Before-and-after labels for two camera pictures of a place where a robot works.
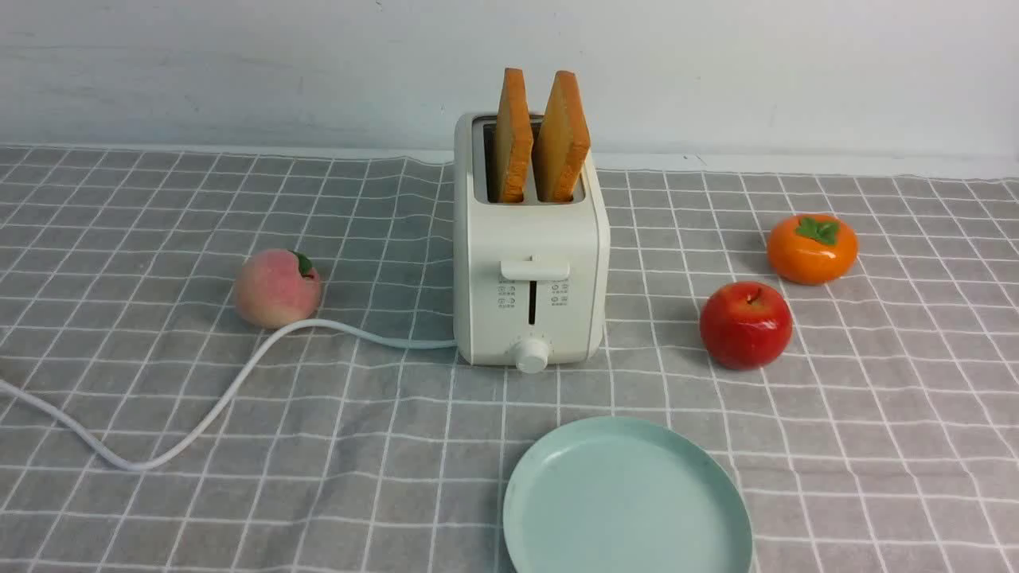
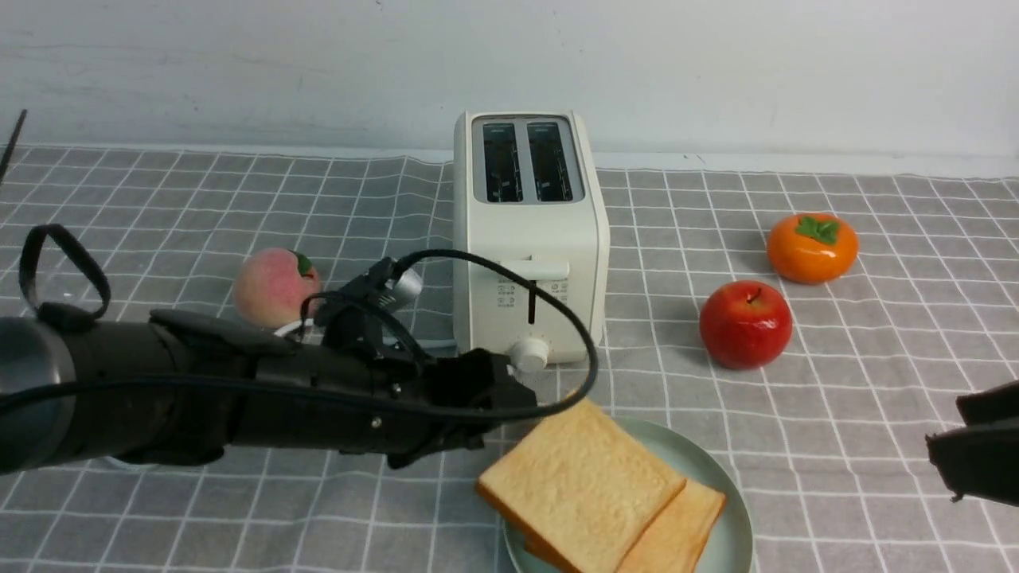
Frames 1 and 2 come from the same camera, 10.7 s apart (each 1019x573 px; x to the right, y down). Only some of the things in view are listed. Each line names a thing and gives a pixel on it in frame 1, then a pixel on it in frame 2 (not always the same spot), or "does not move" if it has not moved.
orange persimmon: (812, 249) does not move
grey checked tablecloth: (885, 438) does not move
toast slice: (563, 146) to (676, 540)
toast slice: (515, 140) to (580, 489)
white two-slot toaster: (531, 235) does not move
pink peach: (275, 288) does not move
